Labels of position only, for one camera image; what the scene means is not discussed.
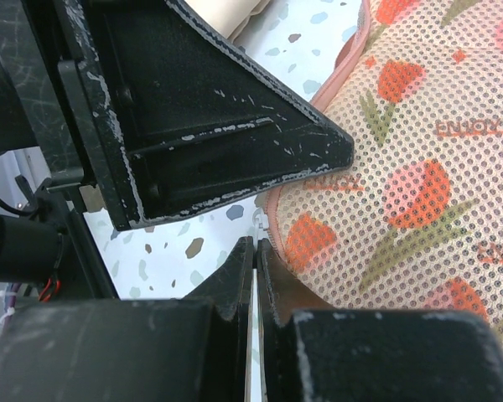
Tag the beige folded garment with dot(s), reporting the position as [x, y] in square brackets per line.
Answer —
[228, 17]

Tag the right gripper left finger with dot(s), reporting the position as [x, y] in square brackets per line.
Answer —
[187, 349]

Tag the tulip print mesh laundry bag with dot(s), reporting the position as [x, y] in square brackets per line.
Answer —
[417, 220]

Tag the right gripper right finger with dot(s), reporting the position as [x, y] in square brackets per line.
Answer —
[312, 351]

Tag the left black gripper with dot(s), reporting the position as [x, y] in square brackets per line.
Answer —
[46, 243]

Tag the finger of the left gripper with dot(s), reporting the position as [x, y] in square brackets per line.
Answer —
[177, 121]

